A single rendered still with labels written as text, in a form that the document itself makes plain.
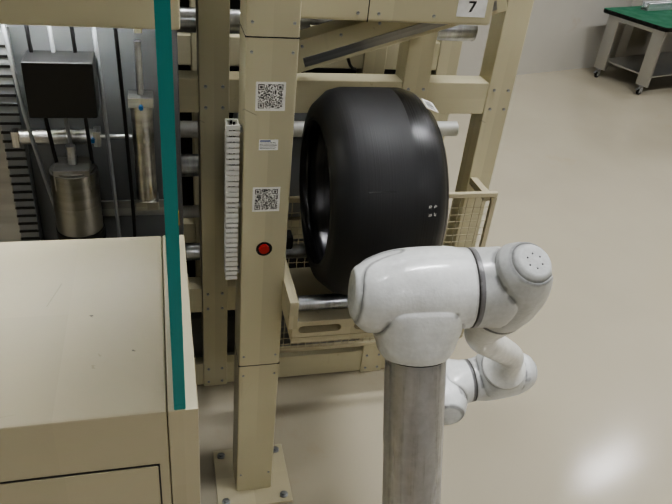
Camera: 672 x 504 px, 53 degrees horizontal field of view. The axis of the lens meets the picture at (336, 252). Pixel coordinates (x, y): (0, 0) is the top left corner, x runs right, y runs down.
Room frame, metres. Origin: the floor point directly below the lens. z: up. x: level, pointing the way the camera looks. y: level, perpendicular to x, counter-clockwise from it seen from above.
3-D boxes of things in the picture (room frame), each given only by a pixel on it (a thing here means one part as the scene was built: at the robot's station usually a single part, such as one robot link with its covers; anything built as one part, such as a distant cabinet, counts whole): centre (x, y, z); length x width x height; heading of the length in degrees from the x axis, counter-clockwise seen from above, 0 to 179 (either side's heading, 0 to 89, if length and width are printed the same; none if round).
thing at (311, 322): (1.63, -0.06, 0.84); 0.36 x 0.09 x 0.06; 106
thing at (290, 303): (1.71, 0.15, 0.90); 0.40 x 0.03 x 0.10; 16
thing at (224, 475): (1.67, 0.22, 0.01); 0.27 x 0.27 x 0.02; 16
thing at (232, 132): (1.62, 0.30, 1.19); 0.05 x 0.04 x 0.48; 16
